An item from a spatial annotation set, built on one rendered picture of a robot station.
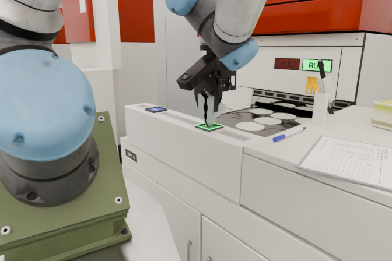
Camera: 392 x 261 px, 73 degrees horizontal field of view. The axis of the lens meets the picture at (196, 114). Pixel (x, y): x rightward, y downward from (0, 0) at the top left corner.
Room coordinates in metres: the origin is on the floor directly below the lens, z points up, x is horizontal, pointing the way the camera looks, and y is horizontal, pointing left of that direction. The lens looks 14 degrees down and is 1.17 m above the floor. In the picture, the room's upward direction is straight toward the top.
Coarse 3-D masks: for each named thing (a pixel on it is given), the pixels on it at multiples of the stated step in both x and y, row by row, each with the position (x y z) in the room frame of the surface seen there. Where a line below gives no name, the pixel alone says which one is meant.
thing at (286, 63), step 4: (276, 60) 1.19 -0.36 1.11; (280, 60) 1.18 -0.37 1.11; (284, 60) 1.16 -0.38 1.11; (288, 60) 1.15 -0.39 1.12; (292, 60) 1.13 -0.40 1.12; (296, 60) 1.12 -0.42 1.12; (276, 64) 1.19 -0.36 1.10; (280, 64) 1.18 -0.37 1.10; (284, 64) 1.16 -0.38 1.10; (288, 64) 1.15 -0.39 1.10; (292, 64) 1.13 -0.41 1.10; (296, 64) 1.12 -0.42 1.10; (284, 68) 1.16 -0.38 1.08; (288, 68) 1.14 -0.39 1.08; (292, 68) 1.13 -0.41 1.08; (296, 68) 1.12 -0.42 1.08
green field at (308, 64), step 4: (304, 60) 1.09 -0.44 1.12; (308, 60) 1.08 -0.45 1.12; (312, 60) 1.07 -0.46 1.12; (316, 60) 1.06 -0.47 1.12; (304, 64) 1.09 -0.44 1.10; (308, 64) 1.08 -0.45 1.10; (312, 64) 1.07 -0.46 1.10; (316, 64) 1.06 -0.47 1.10; (324, 64) 1.03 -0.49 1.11; (328, 64) 1.02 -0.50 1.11; (304, 68) 1.09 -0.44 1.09; (308, 68) 1.08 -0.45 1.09; (312, 68) 1.07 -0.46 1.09; (316, 68) 1.05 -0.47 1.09; (324, 68) 1.03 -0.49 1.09; (328, 68) 1.02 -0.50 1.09
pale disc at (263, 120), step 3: (261, 117) 1.01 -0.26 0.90; (264, 117) 1.01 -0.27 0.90; (267, 117) 1.01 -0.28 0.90; (255, 120) 0.97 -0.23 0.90; (258, 120) 0.97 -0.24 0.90; (261, 120) 0.97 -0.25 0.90; (264, 120) 0.97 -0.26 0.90; (267, 120) 0.97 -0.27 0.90; (270, 120) 0.97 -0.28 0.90; (273, 120) 0.97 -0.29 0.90; (276, 120) 0.97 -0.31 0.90; (279, 120) 0.97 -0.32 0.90; (261, 123) 0.93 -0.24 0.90; (264, 123) 0.93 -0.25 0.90; (267, 123) 0.93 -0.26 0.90; (270, 123) 0.93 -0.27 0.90; (273, 123) 0.93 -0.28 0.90; (276, 123) 0.93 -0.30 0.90; (279, 123) 0.93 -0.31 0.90
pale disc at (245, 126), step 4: (236, 124) 0.92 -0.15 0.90; (240, 124) 0.92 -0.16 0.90; (244, 124) 0.92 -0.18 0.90; (248, 124) 0.92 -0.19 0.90; (252, 124) 0.92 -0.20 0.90; (256, 124) 0.92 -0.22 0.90; (260, 124) 0.92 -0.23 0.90; (240, 128) 0.87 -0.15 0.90; (244, 128) 0.87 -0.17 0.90; (248, 128) 0.87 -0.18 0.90; (252, 128) 0.87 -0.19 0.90; (256, 128) 0.87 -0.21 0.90; (260, 128) 0.87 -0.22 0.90
